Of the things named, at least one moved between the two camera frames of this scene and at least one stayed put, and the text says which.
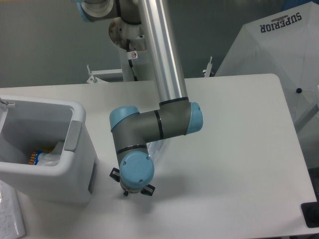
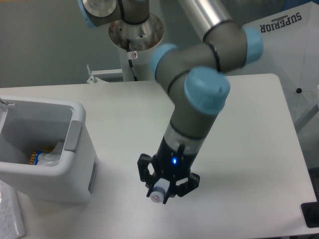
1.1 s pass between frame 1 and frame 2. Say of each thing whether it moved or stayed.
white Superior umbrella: stayed
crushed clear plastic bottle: moved
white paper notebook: stayed
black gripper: moved
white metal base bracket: stayed
